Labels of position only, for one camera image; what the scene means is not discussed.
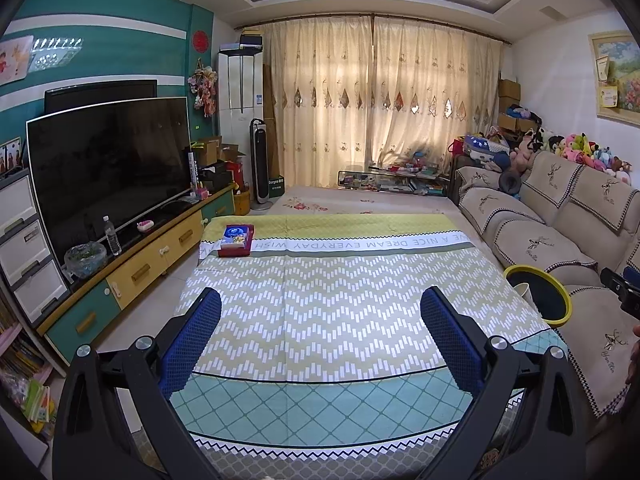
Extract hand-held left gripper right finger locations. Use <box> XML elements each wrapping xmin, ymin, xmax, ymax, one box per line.
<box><xmin>420</xmin><ymin>286</ymin><xmax>587</xmax><ymax>480</ymax></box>

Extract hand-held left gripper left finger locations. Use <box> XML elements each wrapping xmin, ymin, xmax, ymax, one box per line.
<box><xmin>52</xmin><ymin>287</ymin><xmax>222</xmax><ymax>480</ymax></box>

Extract yellow rimmed black bin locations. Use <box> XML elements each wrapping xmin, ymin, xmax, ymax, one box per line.
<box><xmin>502</xmin><ymin>265</ymin><xmax>572</xmax><ymax>330</ymax></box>

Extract teal yellow television cabinet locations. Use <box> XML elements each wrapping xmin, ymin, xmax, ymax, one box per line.
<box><xmin>37</xmin><ymin>182</ymin><xmax>236</xmax><ymax>366</ymax></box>

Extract beige sofa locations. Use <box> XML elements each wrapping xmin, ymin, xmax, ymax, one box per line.
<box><xmin>447</xmin><ymin>150</ymin><xmax>640</xmax><ymax>418</ymax></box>

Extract clear water bottle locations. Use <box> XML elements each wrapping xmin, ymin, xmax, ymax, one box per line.
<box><xmin>102</xmin><ymin>215</ymin><xmax>122</xmax><ymax>256</ymax></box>

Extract glass bowl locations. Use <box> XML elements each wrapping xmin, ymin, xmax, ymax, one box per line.
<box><xmin>64</xmin><ymin>242</ymin><xmax>107</xmax><ymax>278</ymax></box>

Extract pile of plush toys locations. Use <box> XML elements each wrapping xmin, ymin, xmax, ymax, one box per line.
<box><xmin>452</xmin><ymin>105</ymin><xmax>633</xmax><ymax>186</ymax></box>

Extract floral rug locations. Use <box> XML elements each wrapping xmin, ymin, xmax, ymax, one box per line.
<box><xmin>272</xmin><ymin>185</ymin><xmax>461</xmax><ymax>217</ymax></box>

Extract row of books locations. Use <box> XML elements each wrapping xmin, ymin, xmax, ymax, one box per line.
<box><xmin>0</xmin><ymin>285</ymin><xmax>56</xmax><ymax>436</ymax></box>

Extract glass coffee table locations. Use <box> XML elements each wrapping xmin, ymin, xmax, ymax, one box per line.
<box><xmin>337</xmin><ymin>160</ymin><xmax>451</xmax><ymax>196</ymax></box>

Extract white plastic drawer unit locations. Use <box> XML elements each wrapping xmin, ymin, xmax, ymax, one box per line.
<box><xmin>0</xmin><ymin>167</ymin><xmax>71</xmax><ymax>328</ymax></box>

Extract black tower fan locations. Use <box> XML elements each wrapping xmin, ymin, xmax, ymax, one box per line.
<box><xmin>249</xmin><ymin>118</ymin><xmax>273</xmax><ymax>211</ymax></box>

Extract large curved television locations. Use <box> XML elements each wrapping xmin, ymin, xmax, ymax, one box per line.
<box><xmin>26</xmin><ymin>96</ymin><xmax>192</xmax><ymax>263</ymax></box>

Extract stack of cardboard boxes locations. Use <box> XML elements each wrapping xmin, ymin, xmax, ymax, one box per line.
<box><xmin>496</xmin><ymin>79</ymin><xmax>541</xmax><ymax>133</ymax></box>

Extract cream embroidered curtain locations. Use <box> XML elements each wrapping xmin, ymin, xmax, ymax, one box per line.
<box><xmin>260</xmin><ymin>16</ymin><xmax>375</xmax><ymax>188</ymax></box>
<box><xmin>367</xmin><ymin>17</ymin><xmax>503</xmax><ymax>171</ymax></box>

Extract hanging flower decoration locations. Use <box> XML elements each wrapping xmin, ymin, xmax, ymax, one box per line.
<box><xmin>187</xmin><ymin>59</ymin><xmax>219</xmax><ymax>118</ymax></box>

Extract white standing air conditioner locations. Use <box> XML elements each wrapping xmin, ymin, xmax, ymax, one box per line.
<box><xmin>217</xmin><ymin>45</ymin><xmax>264</xmax><ymax>148</ymax></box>

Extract standing photo prints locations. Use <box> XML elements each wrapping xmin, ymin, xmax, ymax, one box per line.
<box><xmin>0</xmin><ymin>136</ymin><xmax>23</xmax><ymax>178</ymax></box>

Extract small black television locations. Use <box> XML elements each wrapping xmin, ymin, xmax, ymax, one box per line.
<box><xmin>44</xmin><ymin>79</ymin><xmax>158</xmax><ymax>116</ymax></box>

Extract wooden curtain rod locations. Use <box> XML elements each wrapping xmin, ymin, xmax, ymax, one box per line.
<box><xmin>235</xmin><ymin>14</ymin><xmax>511</xmax><ymax>47</ymax></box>

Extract framed landscape wall picture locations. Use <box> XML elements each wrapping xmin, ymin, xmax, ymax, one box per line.
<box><xmin>587</xmin><ymin>31</ymin><xmax>640</xmax><ymax>123</ymax></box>

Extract crystal wall ornament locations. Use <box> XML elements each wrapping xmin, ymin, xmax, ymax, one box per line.
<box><xmin>27</xmin><ymin>36</ymin><xmax>83</xmax><ymax>72</ymax></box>

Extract cartoon wall poster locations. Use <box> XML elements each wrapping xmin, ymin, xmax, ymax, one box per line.
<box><xmin>0</xmin><ymin>35</ymin><xmax>35</xmax><ymax>86</ymax></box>

